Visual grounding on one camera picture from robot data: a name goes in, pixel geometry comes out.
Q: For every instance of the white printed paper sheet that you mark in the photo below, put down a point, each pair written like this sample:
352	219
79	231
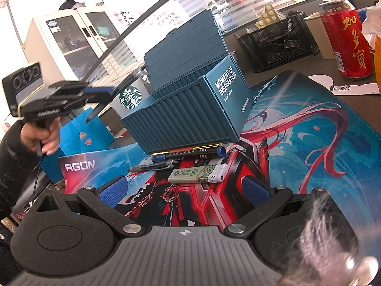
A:
346	90

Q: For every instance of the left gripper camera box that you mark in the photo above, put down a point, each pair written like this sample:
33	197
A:
20	84

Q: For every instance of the Starbucks translucent plastic cup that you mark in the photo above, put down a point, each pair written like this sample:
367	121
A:
129	98

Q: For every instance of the blue paper gift bag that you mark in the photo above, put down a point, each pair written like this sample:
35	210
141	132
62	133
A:
77	137

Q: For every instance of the black mesh desk organizer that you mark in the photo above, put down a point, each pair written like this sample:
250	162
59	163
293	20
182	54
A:
279	43

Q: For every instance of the blue container storage box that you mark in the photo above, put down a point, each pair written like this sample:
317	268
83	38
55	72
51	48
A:
199	94

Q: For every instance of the pill blister pack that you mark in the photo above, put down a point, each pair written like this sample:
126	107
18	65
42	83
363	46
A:
267	17

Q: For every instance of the white glass door cabinet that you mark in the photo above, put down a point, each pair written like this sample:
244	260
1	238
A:
67	43

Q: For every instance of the person left hand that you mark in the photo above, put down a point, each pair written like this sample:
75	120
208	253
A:
49	137

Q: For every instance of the orange pencil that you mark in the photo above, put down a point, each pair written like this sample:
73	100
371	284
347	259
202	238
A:
187	148

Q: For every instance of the colourful anime desk mat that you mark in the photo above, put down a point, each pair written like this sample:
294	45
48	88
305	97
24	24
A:
298	135

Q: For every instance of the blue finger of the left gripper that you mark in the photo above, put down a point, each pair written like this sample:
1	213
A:
98	90
103	102

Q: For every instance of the black pen blue cap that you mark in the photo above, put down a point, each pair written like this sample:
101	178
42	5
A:
201	153

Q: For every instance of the red herbal tea can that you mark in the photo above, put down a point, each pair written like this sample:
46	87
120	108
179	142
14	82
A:
344	29

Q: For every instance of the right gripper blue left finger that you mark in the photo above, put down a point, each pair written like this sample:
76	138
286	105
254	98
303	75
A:
101	202

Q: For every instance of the beige paper cup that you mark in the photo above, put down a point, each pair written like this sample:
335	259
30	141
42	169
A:
318	31

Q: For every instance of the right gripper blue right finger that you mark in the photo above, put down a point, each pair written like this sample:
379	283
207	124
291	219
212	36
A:
268	203

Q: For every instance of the grey black marker pen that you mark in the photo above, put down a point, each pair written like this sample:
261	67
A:
164	165

